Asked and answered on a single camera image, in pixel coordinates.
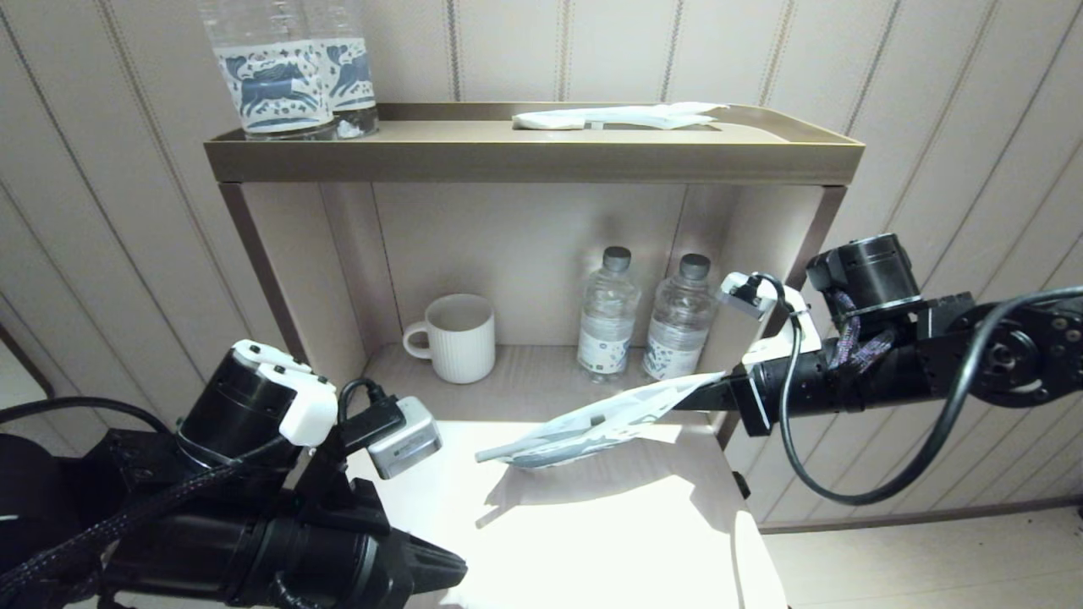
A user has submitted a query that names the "white folded sachet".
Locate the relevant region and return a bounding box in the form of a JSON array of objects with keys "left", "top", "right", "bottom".
[{"left": 511, "top": 113, "right": 585, "bottom": 132}]

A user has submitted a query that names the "silver-flecked braided arm cable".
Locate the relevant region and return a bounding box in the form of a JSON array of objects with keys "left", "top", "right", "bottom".
[{"left": 827, "top": 290, "right": 898, "bottom": 375}]

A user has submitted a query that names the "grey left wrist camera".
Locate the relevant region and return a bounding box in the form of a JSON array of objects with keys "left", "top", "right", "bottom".
[{"left": 337, "top": 377, "right": 444, "bottom": 481}]

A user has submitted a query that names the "large horse-label water bottle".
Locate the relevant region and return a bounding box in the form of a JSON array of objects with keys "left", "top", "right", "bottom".
[
  {"left": 199, "top": 0, "right": 340, "bottom": 141},
  {"left": 306, "top": 0, "right": 382, "bottom": 139}
]

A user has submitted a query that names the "white packet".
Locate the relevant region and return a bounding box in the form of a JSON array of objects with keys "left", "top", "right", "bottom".
[{"left": 582, "top": 103, "right": 729, "bottom": 132}]

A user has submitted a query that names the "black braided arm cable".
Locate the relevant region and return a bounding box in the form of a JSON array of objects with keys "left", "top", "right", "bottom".
[{"left": 0, "top": 434, "right": 293, "bottom": 597}]

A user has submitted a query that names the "white ribbed mug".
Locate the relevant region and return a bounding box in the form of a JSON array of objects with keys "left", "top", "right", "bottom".
[{"left": 403, "top": 294, "right": 498, "bottom": 386}]

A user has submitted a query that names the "small capped water bottle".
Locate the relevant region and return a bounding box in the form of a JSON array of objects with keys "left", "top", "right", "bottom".
[
  {"left": 578, "top": 246, "right": 640, "bottom": 386},
  {"left": 640, "top": 254, "right": 721, "bottom": 386}
]

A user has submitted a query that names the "white pouch blue horse print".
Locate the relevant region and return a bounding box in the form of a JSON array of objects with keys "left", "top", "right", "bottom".
[{"left": 474, "top": 370, "right": 730, "bottom": 471}]

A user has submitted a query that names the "black smooth camera cable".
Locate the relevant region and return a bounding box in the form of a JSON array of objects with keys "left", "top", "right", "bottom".
[
  {"left": 0, "top": 395, "right": 176, "bottom": 438},
  {"left": 749, "top": 272, "right": 1083, "bottom": 508}
]

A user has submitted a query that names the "beige wooden shelf unit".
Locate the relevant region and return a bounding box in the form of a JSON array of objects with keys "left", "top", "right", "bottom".
[{"left": 203, "top": 101, "right": 866, "bottom": 609}]

